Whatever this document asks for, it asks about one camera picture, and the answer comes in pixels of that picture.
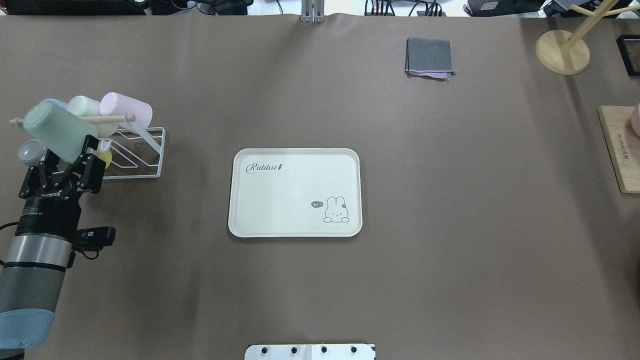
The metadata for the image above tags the wooden cutting board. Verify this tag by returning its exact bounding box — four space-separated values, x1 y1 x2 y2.
598 105 640 194

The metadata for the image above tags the grey folded cloth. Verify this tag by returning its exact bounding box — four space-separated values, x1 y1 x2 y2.
404 38 455 81

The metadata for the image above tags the grey cup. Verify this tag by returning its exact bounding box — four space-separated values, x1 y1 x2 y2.
17 139 48 167

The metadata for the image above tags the light blue cup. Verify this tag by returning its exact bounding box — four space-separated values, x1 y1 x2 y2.
41 98 68 110

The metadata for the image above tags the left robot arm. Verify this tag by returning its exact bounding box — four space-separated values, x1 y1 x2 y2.
0 135 116 358

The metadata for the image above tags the cream rabbit tray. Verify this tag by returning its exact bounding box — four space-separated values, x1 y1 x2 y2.
228 148 362 239

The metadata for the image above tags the aluminium frame post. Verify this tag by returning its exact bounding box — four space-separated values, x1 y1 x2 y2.
300 0 326 24

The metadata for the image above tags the green cup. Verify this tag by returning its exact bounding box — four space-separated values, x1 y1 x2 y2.
23 101 98 163

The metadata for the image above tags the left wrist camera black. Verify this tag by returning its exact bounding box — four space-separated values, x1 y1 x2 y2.
71 227 117 260

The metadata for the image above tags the dark square tray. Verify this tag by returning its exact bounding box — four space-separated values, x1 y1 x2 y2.
616 34 640 76

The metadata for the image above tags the white wire cup rack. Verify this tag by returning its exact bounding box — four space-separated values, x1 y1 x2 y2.
9 114 165 180

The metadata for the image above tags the pink bowl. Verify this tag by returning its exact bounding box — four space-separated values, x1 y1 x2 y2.
630 103 640 137

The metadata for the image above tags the wooden mug tree stand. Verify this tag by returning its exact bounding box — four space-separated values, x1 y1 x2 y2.
535 0 640 76

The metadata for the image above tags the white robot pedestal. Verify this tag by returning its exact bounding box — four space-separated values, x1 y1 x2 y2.
244 343 377 360

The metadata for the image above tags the yellow cup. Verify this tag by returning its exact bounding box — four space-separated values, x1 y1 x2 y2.
57 140 113 173

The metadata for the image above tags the cream white cup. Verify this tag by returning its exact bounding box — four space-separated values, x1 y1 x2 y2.
66 95 119 139

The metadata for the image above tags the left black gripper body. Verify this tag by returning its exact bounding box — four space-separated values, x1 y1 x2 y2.
17 160 106 239

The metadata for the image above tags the pink cup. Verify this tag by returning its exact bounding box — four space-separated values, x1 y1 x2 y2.
99 92 153 133

